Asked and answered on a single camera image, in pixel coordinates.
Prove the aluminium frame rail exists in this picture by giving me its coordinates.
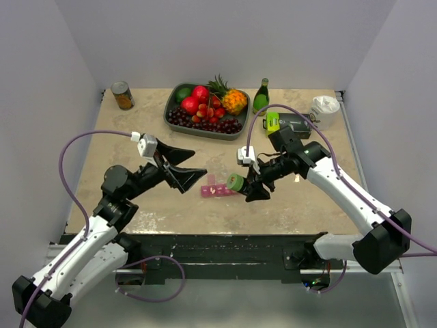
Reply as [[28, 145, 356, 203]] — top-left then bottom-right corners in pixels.
[[42, 244, 103, 274]]

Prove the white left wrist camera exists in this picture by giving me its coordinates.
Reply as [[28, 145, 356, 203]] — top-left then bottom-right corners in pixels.
[[137, 134, 158, 159]]

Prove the green glass bottle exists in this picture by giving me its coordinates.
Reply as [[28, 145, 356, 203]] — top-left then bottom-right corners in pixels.
[[252, 78, 270, 114]]

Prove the red pomegranate upper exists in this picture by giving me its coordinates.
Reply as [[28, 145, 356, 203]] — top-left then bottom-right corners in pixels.
[[191, 85, 210, 103]]

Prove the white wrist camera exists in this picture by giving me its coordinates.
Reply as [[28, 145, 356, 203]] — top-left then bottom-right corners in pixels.
[[236, 146, 256, 167], [137, 134, 158, 159]]

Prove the red pomegranate lower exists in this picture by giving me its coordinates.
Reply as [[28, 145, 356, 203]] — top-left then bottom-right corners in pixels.
[[180, 96, 199, 115]]

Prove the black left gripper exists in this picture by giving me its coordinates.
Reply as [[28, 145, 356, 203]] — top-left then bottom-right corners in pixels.
[[126, 139, 207, 200]]

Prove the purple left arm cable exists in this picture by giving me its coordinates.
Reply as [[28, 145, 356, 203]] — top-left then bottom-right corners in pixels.
[[18, 129, 141, 328]]

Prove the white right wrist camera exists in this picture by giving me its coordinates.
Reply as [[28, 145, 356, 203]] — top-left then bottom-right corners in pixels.
[[236, 146, 256, 167]]

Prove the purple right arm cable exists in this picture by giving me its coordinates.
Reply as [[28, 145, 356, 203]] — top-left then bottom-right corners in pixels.
[[246, 104, 437, 295]]

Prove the black green razor box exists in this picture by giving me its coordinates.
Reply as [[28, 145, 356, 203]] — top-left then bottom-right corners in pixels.
[[262, 112, 311, 139]]

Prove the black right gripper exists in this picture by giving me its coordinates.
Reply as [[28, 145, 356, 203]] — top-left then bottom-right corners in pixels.
[[244, 153, 290, 202]]

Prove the green lime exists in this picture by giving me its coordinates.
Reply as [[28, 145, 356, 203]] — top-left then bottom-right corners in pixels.
[[175, 87, 192, 103]]

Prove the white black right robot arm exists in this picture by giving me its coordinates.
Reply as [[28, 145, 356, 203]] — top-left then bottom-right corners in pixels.
[[237, 127, 412, 275]]

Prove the grey fruit tray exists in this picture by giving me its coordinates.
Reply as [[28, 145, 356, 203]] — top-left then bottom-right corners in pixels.
[[163, 83, 251, 141]]

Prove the pink weekly pill organizer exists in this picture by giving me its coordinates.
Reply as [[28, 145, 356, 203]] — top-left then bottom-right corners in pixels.
[[200, 174, 238, 198]]

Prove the black mounting base plate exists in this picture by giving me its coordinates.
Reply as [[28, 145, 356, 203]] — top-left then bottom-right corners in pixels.
[[114, 232, 343, 284]]

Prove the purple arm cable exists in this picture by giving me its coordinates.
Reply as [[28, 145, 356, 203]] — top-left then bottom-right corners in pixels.
[[18, 129, 141, 328], [246, 104, 437, 295]]

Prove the green pill bottle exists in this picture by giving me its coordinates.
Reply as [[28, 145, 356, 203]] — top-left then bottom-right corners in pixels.
[[226, 173, 244, 192]]

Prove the dark red grape bunch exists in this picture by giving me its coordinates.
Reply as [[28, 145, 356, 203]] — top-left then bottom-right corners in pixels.
[[165, 107, 246, 135]]

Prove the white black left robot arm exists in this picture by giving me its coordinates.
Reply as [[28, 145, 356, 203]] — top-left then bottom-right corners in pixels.
[[12, 135, 207, 327]]

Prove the tin food can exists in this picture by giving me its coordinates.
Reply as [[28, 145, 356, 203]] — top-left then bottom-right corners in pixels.
[[111, 81, 135, 110]]

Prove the red pomegranate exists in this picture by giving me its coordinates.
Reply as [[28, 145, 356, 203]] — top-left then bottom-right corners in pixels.
[[191, 85, 210, 103], [180, 96, 199, 115]]

